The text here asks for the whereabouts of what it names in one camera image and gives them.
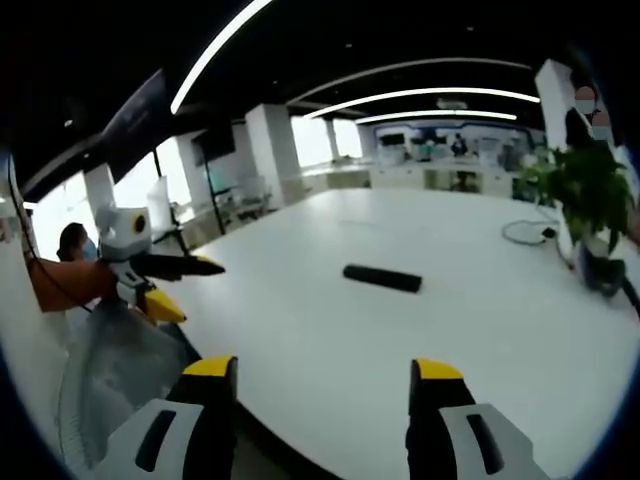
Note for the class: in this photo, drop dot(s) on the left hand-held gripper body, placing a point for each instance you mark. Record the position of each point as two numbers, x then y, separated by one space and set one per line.
120 235

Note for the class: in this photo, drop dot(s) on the long curved ceiling light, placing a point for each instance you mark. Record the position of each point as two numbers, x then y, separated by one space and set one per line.
215 47

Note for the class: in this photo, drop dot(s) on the person's grey clothing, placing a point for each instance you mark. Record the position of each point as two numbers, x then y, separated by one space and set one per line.
125 360

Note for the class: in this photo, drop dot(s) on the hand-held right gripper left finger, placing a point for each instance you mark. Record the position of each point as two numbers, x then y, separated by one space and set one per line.
200 415

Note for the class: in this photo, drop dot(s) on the green potted plant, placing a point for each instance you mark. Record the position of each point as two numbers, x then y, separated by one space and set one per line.
590 195

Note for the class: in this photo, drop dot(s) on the dark hanging screen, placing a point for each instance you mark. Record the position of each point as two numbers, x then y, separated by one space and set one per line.
135 125

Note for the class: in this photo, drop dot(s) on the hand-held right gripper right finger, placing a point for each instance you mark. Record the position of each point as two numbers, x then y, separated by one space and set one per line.
435 425

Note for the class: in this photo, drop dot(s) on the white counter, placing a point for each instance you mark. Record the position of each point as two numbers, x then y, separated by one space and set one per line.
400 177

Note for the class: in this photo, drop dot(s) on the white panel on stand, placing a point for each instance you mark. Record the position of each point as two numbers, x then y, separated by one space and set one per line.
160 205

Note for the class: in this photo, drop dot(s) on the black cylindrical object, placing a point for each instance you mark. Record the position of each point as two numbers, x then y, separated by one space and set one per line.
382 278

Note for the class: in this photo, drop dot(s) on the long ceiling light strip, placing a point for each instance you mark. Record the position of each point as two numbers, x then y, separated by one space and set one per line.
425 93

